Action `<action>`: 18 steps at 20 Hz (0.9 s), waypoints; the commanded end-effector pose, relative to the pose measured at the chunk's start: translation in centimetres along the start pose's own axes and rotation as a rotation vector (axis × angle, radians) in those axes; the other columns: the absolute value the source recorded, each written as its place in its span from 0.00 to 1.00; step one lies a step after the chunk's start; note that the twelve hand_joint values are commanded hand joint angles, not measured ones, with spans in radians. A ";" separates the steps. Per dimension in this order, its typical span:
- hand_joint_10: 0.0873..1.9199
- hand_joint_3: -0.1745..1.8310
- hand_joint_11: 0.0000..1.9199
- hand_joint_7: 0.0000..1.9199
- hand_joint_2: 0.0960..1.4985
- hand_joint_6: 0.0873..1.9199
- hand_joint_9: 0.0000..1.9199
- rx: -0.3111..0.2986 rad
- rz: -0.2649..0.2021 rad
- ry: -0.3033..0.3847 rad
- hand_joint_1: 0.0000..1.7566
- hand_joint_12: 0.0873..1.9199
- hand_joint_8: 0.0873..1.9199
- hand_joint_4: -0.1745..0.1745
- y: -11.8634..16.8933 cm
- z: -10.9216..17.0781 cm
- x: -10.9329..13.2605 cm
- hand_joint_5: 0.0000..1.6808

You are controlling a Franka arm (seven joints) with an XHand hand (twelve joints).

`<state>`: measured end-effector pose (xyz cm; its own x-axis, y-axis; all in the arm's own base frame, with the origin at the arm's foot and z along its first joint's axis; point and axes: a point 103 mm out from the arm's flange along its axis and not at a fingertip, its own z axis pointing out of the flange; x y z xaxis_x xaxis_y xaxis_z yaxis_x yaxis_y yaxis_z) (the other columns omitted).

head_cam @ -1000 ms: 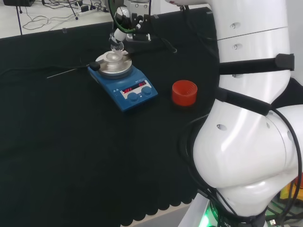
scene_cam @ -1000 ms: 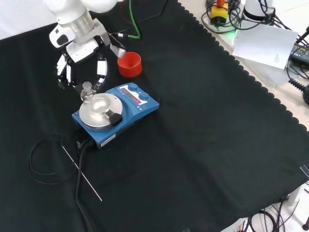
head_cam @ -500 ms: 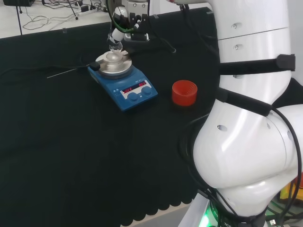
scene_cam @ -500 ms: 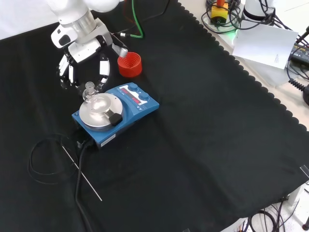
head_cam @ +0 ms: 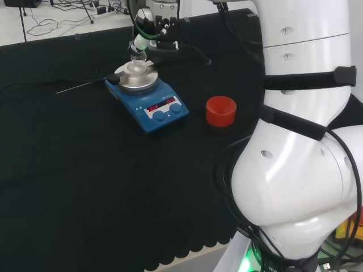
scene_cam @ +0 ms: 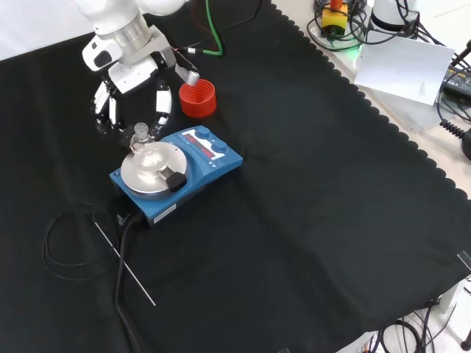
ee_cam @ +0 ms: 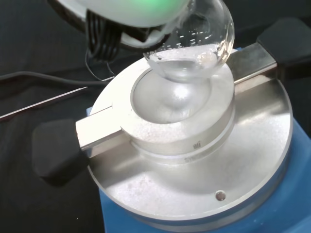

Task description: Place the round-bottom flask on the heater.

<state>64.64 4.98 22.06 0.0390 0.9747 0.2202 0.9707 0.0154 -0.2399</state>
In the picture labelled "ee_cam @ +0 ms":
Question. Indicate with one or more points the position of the black bench cloth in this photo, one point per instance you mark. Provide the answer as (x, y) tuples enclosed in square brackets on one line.
[(36, 206)]

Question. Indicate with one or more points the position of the thin glass rod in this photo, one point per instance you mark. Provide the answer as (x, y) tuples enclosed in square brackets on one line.
[(41, 104)]

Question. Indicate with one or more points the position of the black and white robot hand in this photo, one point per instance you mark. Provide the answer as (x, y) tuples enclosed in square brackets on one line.
[(126, 12)]

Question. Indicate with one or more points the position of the heater with blue base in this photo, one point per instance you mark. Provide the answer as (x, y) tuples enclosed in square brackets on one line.
[(194, 155)]

